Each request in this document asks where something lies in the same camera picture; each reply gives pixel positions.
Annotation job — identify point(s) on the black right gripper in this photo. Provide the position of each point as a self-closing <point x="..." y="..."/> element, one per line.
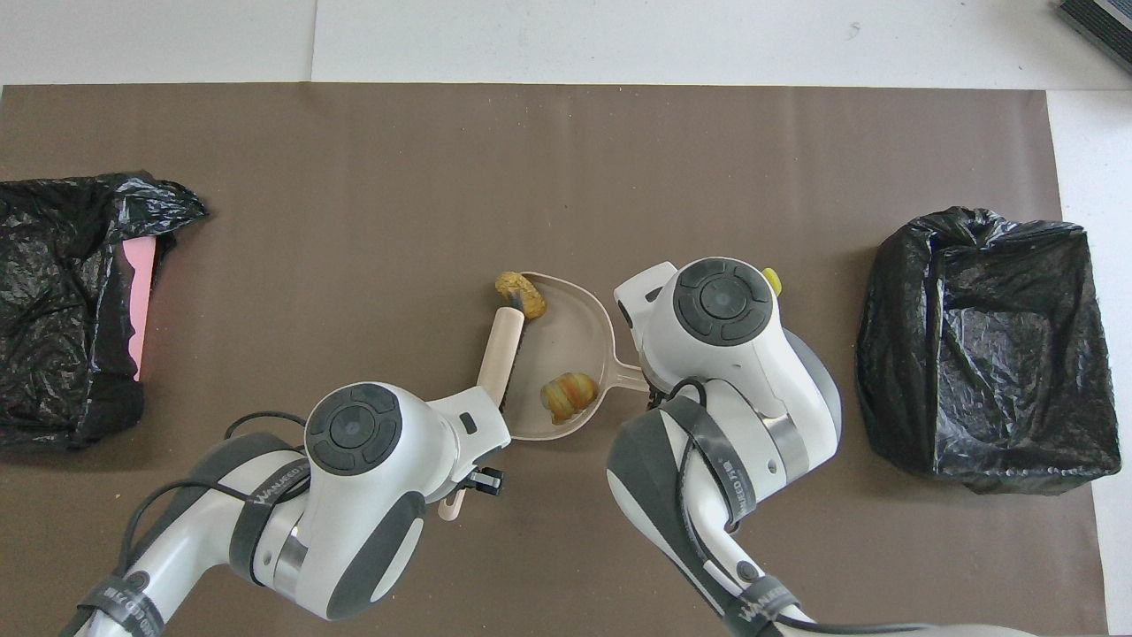
<point x="655" y="394"/>

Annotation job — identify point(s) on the toy croissant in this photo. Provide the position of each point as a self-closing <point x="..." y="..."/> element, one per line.
<point x="569" y="396"/>

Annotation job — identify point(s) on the beige hand brush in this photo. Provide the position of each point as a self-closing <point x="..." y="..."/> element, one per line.
<point x="500" y="354"/>

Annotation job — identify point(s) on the pale pink dustpan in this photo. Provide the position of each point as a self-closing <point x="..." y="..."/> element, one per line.
<point x="566" y="336"/>

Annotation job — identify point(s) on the brown toy bread loaf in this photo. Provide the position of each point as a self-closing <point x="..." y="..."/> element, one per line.
<point x="522" y="295"/>

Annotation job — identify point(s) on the yellow sponge piece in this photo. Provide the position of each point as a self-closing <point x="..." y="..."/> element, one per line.
<point x="772" y="281"/>

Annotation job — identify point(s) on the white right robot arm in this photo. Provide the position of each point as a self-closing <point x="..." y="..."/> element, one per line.
<point x="725" y="301"/>

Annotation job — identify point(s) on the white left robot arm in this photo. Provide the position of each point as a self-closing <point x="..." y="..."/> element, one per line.
<point x="354" y="433"/>

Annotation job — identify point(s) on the pink plastic bin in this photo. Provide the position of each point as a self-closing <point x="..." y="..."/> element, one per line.
<point x="139" y="301"/>

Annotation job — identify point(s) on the crumpled black trash bag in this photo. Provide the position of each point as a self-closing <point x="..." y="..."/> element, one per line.
<point x="53" y="265"/>

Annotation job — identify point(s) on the black bag covered bin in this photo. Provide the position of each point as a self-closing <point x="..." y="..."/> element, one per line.
<point x="1017" y="354"/>

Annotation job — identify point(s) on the brown table mat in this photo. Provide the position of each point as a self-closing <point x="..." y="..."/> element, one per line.
<point x="354" y="177"/>

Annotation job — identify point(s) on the dark ribbed object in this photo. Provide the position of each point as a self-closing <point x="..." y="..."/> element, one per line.
<point x="1101" y="26"/>

